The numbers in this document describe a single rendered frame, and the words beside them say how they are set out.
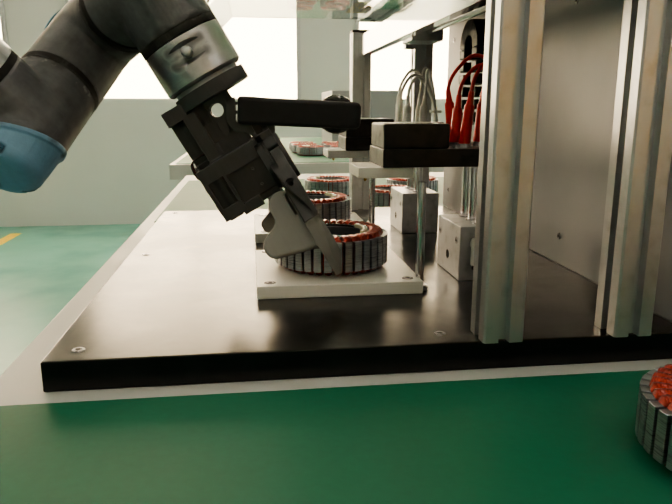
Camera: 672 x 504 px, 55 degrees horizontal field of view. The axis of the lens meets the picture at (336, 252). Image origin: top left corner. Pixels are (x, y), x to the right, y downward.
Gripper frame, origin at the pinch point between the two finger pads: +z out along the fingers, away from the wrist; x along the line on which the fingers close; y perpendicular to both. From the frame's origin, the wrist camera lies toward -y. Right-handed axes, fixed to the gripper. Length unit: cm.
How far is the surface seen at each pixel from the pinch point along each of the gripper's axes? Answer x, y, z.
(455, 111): -0.4, -17.2, -5.9
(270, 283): 6.7, 6.4, -2.4
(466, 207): -1.8, -14.0, 3.6
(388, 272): 4.1, -3.3, 3.3
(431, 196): -20.5, -14.6, 5.6
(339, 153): -21.2, -6.9, -5.5
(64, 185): -472, 160, -38
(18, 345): -195, 130, 17
